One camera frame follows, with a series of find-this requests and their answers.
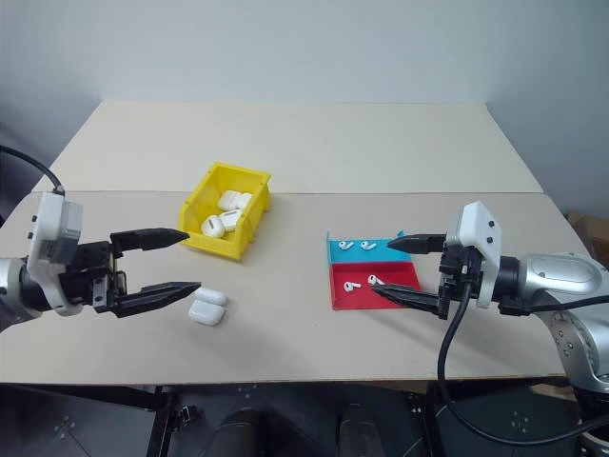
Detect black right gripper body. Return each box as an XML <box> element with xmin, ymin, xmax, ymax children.
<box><xmin>438</xmin><ymin>236</ymin><xmax>482</xmax><ymax>302</ymax></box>

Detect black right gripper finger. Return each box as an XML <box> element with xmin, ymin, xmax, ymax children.
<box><xmin>372</xmin><ymin>283</ymin><xmax>451</xmax><ymax>321</ymax></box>
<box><xmin>385</xmin><ymin>232</ymin><xmax>448</xmax><ymax>255</ymax></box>

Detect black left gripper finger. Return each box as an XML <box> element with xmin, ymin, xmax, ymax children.
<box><xmin>109</xmin><ymin>228</ymin><xmax>190</xmax><ymax>252</ymax></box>
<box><xmin>113</xmin><ymin>281</ymin><xmax>204</xmax><ymax>319</ymax></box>

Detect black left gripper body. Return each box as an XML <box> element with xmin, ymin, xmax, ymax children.
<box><xmin>59</xmin><ymin>240</ymin><xmax>129</xmax><ymax>314</ymax></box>

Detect yellow plastic bin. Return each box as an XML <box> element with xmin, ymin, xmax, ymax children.
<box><xmin>178</xmin><ymin>161</ymin><xmax>273</xmax><ymax>264</ymax></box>

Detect brown cardboard box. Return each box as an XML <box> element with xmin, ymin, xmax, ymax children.
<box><xmin>565</xmin><ymin>209</ymin><xmax>609</xmax><ymax>261</ymax></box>

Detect red plastic tray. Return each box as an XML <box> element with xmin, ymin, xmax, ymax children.
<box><xmin>328</xmin><ymin>261</ymin><xmax>422</xmax><ymax>312</ymax></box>

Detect blue plastic tray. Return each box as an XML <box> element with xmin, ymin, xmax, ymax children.
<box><xmin>325</xmin><ymin>228</ymin><xmax>414</xmax><ymax>266</ymax></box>

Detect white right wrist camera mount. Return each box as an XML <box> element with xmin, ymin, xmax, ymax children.
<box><xmin>446</xmin><ymin>200</ymin><xmax>504</xmax><ymax>310</ymax></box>

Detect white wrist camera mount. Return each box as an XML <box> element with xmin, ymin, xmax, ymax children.
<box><xmin>26</xmin><ymin>191</ymin><xmax>85</xmax><ymax>318</ymax></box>
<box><xmin>446</xmin><ymin>200</ymin><xmax>504</xmax><ymax>310</ymax></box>

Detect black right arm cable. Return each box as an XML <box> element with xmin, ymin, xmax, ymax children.
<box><xmin>436</xmin><ymin>280</ymin><xmax>609</xmax><ymax>447</ymax></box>

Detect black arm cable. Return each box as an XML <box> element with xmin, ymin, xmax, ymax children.
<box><xmin>436</xmin><ymin>280</ymin><xmax>609</xmax><ymax>447</ymax></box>
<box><xmin>0</xmin><ymin>145</ymin><xmax>66</xmax><ymax>194</ymax></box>

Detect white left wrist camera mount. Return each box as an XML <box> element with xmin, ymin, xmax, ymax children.
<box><xmin>26</xmin><ymin>191</ymin><xmax>85</xmax><ymax>318</ymax></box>

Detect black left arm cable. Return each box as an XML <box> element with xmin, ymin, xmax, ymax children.
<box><xmin>0</xmin><ymin>145</ymin><xmax>66</xmax><ymax>194</ymax></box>

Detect black metal table frame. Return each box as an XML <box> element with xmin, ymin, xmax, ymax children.
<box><xmin>145</xmin><ymin>384</ymin><xmax>201</xmax><ymax>457</ymax></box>

